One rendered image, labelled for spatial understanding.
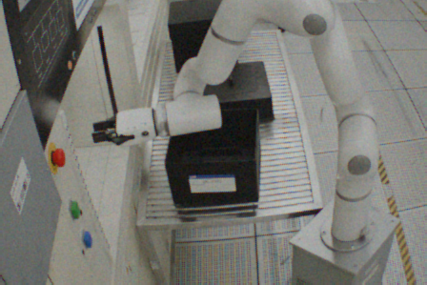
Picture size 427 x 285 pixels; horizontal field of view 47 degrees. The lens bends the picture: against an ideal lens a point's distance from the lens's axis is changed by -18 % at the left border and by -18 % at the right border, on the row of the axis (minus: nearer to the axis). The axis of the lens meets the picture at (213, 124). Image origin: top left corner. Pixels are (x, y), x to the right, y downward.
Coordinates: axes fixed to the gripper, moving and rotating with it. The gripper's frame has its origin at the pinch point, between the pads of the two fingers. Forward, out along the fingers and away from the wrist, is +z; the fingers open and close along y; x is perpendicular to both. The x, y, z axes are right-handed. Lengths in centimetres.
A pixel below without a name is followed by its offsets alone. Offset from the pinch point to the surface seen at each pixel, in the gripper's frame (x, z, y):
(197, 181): -32.8, -23.2, 13.7
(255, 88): -33, -50, 61
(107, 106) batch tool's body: -15.9, 2.4, 38.6
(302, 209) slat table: -43, -54, 2
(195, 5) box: -17, -35, 117
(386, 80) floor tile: -119, -168, 186
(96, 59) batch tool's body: 2.3, 2.7, 38.6
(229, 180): -32.8, -32.6, 11.6
